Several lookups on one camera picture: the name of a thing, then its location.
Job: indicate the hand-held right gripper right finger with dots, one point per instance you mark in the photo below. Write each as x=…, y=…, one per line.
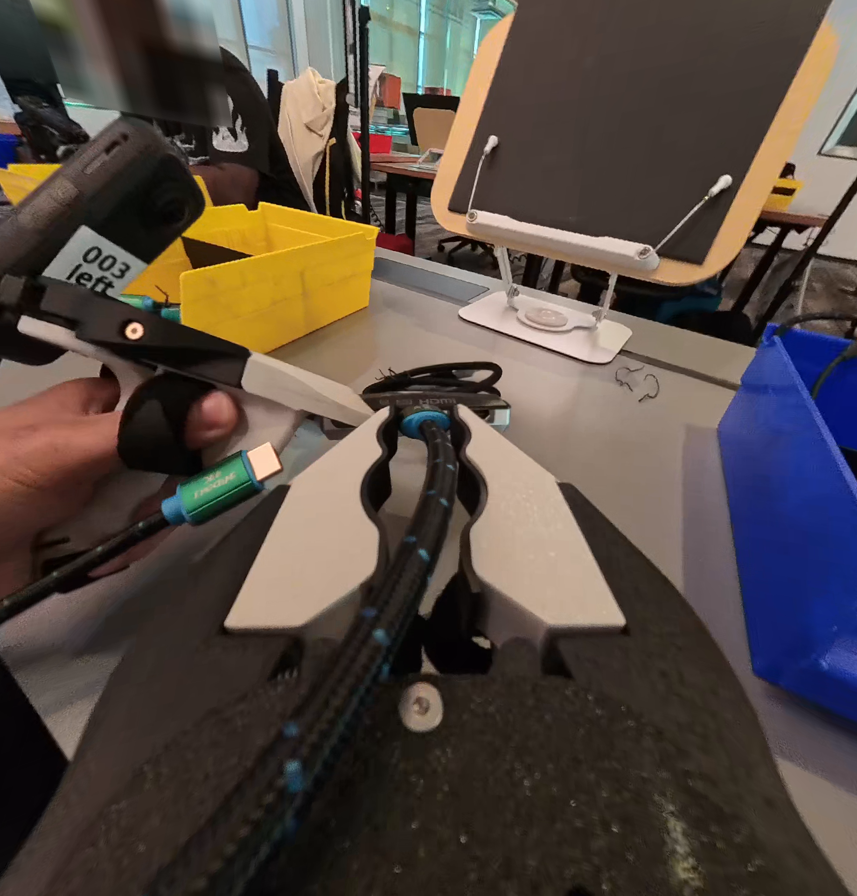
x=540, y=560

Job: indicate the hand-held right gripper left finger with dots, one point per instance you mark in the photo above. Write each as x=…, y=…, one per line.
x=309, y=553

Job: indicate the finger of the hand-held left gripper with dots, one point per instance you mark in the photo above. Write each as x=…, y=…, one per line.
x=295, y=388

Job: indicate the yellow divided storage bin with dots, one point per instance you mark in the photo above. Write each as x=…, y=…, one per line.
x=281, y=294

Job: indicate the grey desk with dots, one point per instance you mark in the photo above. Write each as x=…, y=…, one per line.
x=575, y=420

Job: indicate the person's left hand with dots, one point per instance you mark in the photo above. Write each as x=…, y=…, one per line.
x=43, y=455

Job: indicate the black twist tie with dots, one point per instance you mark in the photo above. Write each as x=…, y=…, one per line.
x=621, y=378
x=656, y=385

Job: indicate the blue storage bin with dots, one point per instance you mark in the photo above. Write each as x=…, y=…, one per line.
x=785, y=525

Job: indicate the cream hooded jacket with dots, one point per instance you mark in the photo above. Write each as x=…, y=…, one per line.
x=309, y=119

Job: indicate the black pole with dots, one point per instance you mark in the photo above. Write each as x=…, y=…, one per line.
x=364, y=105

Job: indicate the wooden book stand white base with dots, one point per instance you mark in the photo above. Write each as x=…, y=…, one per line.
x=432, y=129

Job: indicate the person's dark clothing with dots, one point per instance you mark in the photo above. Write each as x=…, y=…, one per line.
x=15, y=770

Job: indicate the small yellow bin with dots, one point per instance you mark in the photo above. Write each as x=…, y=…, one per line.
x=784, y=196

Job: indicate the black board on stand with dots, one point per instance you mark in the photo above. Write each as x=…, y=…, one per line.
x=631, y=105

